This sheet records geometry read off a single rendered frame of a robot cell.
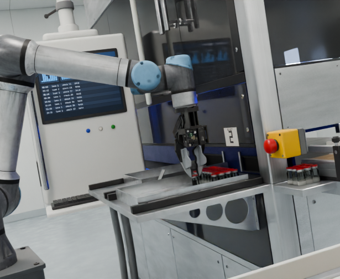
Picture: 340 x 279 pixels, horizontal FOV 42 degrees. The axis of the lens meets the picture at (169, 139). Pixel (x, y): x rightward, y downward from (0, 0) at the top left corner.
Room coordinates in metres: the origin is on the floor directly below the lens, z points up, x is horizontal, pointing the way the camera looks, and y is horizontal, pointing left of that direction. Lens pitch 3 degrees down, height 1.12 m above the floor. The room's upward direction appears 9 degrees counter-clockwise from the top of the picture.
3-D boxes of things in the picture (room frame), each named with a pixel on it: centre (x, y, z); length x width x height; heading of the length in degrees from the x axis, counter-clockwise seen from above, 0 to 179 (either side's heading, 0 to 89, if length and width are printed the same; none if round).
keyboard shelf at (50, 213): (2.00, 0.37, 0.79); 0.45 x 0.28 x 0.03; 107
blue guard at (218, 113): (2.21, 0.09, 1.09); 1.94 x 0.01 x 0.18; 20
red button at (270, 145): (1.18, -0.27, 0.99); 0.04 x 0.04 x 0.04; 20
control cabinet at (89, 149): (2.17, 0.40, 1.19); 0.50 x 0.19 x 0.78; 107
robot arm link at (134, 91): (1.32, 0.04, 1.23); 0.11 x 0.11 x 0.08; 1
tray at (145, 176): (1.71, 0.00, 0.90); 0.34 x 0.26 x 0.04; 110
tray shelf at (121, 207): (1.53, 0.01, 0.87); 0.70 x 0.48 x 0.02; 20
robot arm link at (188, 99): (1.34, -0.07, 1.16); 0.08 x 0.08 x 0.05
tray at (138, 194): (1.35, -0.01, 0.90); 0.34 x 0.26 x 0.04; 110
